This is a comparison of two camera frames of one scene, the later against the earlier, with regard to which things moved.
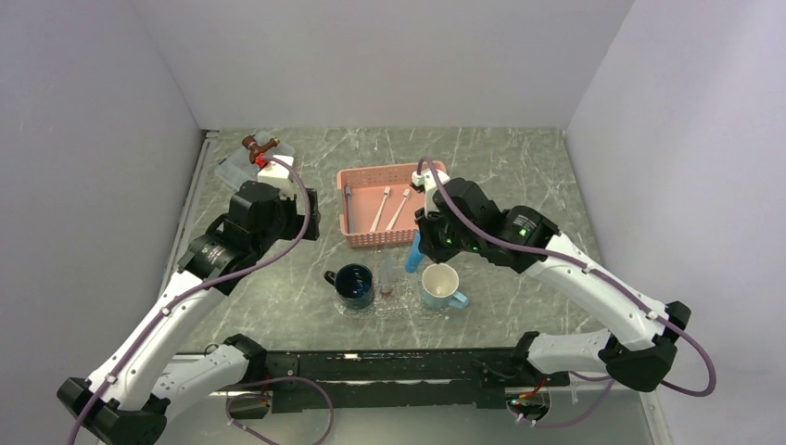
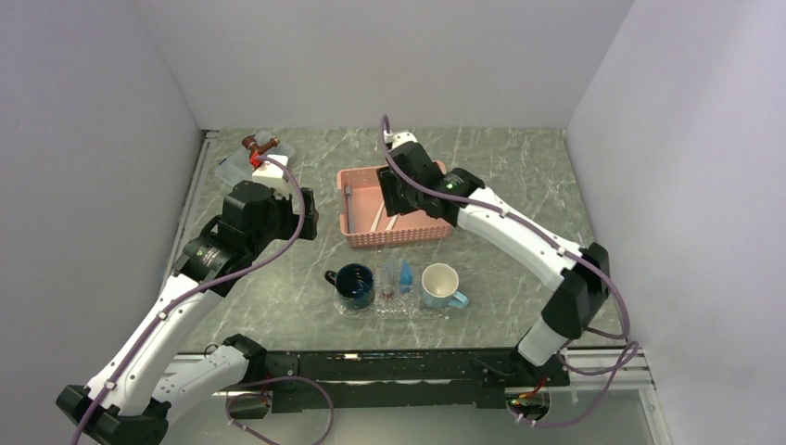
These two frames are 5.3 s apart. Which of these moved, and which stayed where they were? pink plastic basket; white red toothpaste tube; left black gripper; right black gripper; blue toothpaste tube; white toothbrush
Moved: right black gripper; blue toothpaste tube
Stayed: left black gripper; pink plastic basket; white red toothpaste tube; white toothbrush
